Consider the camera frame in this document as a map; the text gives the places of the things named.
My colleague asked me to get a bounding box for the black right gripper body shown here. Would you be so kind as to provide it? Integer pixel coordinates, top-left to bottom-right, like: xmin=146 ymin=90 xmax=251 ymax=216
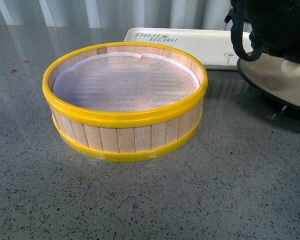
xmin=230 ymin=0 xmax=300 ymax=64

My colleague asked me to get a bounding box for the white steamed bun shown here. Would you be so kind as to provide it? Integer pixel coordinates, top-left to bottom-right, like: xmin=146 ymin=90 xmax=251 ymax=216
xmin=281 ymin=60 xmax=300 ymax=78

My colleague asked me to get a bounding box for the beige plate with black rim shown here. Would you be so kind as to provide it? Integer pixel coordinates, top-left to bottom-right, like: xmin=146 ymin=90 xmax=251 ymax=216
xmin=237 ymin=53 xmax=300 ymax=120

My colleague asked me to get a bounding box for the cream rectangular tray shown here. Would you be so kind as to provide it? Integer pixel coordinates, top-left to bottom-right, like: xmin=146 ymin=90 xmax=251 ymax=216
xmin=124 ymin=27 xmax=239 ymax=71

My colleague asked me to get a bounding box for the grey pleated curtain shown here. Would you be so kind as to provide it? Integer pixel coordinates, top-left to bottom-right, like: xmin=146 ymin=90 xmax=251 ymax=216
xmin=0 ymin=0 xmax=231 ymax=30

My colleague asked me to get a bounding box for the white steamer liner cloth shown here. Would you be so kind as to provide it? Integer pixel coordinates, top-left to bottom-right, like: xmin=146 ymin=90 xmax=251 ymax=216
xmin=52 ymin=52 xmax=200 ymax=112

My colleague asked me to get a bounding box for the bamboo steamer with yellow rims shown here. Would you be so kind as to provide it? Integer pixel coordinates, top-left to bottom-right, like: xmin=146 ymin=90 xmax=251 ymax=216
xmin=42 ymin=42 xmax=208 ymax=162

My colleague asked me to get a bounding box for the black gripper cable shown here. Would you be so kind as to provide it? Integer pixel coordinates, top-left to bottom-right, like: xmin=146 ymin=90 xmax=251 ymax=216
xmin=223 ymin=8 xmax=265 ymax=62

